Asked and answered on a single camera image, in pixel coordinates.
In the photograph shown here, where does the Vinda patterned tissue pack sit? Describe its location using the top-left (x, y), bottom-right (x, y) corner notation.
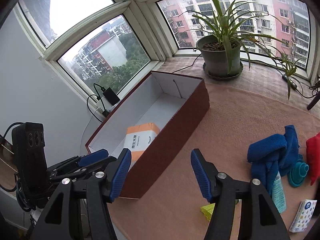
top-left (289, 199), bottom-right (317, 233)

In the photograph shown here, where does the yellow green shuttlecock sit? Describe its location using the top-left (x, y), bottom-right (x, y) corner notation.
top-left (200, 203), bottom-right (215, 221)

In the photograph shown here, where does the blue towel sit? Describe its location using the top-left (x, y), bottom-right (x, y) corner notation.
top-left (247, 125), bottom-right (299, 194)

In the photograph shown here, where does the light teal tube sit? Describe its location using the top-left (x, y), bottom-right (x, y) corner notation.
top-left (271, 172), bottom-right (287, 213)

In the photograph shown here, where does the orange white tissue pack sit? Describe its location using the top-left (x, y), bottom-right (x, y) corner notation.
top-left (123, 122), bottom-right (160, 163)

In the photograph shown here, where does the white power strip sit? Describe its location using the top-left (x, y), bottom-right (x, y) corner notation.
top-left (97, 107), bottom-right (110, 118)

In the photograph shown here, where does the teal silicone funnel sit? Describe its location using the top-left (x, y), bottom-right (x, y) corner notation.
top-left (287, 154), bottom-right (309, 187)

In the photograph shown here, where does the black power adapter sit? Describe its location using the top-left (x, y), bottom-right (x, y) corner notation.
top-left (103, 87), bottom-right (120, 106)

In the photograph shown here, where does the red cloth pouch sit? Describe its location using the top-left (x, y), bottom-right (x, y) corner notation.
top-left (306, 133), bottom-right (320, 186)

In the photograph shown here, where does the dark red storage box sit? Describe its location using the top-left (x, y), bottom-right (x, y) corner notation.
top-left (85, 71), bottom-right (210, 199)

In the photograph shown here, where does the black tripod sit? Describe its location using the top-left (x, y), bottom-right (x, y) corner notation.
top-left (306, 97), bottom-right (319, 111)

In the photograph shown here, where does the grey flower pot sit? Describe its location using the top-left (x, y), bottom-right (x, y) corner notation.
top-left (196, 35), bottom-right (243, 81)

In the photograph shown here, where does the green potted plant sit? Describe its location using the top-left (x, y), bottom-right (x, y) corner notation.
top-left (179, 0), bottom-right (304, 100)

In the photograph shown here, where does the black power cable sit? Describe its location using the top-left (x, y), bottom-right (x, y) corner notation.
top-left (86, 53), bottom-right (203, 123)

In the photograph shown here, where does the black inline cable remote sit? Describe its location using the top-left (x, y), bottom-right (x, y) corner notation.
top-left (281, 74), bottom-right (297, 90)

